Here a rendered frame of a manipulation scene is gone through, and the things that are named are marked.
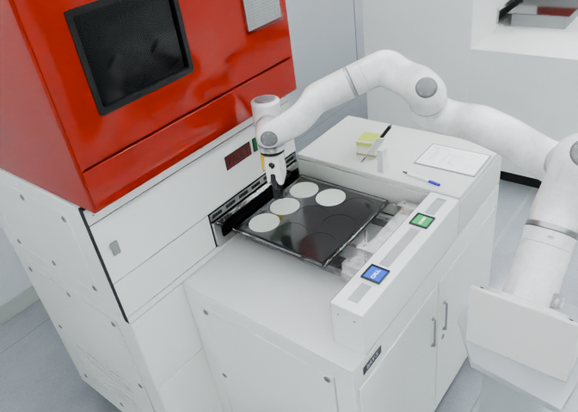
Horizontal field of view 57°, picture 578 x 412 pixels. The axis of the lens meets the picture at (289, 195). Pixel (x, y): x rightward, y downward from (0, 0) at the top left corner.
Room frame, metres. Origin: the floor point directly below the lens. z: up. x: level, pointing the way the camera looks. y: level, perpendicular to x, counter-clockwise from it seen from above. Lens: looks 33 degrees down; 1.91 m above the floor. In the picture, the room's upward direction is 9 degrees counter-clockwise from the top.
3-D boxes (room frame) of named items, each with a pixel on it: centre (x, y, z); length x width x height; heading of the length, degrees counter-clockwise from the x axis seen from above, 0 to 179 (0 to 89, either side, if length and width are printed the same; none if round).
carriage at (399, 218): (1.25, -0.27, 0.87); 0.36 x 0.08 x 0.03; 137
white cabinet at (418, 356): (1.41, -0.19, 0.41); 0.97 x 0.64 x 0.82; 137
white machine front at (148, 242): (1.43, 0.24, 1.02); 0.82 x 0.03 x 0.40; 137
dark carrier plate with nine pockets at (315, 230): (1.42, -0.06, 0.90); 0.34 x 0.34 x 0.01; 47
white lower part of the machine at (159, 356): (1.67, 0.48, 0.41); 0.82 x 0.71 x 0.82; 137
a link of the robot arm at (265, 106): (1.43, 0.03, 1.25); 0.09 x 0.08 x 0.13; 178
